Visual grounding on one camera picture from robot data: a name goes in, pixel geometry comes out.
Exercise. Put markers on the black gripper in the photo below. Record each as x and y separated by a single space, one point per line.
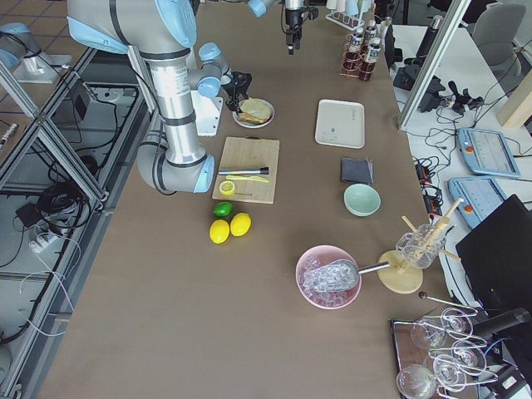
240 84
293 18

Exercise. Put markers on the white round plate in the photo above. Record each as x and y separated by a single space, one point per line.
235 116

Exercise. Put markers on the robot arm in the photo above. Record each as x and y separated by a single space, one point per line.
170 158
260 7

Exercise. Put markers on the cream rabbit tray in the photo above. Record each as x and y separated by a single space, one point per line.
340 123

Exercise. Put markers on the wine glass rack tray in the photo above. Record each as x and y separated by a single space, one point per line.
438 355

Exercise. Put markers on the bread slice under egg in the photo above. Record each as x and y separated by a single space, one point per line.
254 117

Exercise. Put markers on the wooden cutting board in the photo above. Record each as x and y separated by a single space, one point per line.
246 154

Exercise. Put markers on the tea bottle lower left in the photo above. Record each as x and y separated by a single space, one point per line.
356 40

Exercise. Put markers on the tea bottle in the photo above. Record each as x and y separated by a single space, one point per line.
373 51
370 31
356 40

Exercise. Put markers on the steel muddler black tip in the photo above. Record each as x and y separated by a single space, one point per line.
245 171

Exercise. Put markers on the yellow plastic knife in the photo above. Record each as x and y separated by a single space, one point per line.
255 178

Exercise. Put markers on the tea bottle upper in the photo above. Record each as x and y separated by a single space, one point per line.
370 31

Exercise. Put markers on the half lemon slice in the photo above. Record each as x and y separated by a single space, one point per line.
227 188

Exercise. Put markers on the tea bottle lower right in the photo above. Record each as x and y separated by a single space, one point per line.
373 51

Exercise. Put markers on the green lime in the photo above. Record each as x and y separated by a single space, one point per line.
223 209

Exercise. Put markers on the yellow lemon upper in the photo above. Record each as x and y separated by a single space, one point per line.
240 224

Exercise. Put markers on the yellow lemon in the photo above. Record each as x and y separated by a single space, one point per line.
219 231
240 224

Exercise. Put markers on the yellow lemon lower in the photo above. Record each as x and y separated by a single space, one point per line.
219 231

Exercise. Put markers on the grey folded cloth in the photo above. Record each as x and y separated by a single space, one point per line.
356 171

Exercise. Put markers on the green bowl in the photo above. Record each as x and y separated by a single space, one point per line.
361 200

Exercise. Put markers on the pink bowl of ice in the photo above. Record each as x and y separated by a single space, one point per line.
316 257

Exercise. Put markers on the metal ice scoop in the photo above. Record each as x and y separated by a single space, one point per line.
338 276

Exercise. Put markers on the grey office chair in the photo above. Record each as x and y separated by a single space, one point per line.
493 35

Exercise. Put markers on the teach pendant upper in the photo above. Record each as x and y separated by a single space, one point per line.
487 153

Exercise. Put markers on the teach pendant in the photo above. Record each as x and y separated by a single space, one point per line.
481 195
487 153

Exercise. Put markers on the glass mug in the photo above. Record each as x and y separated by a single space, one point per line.
420 248

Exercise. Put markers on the wooden mug tree stand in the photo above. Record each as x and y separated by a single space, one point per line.
402 278

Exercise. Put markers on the teach pendant lower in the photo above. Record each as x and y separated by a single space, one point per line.
481 195

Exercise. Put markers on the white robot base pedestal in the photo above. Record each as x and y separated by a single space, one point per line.
208 113

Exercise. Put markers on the copper wire bottle rack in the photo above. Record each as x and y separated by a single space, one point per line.
354 65

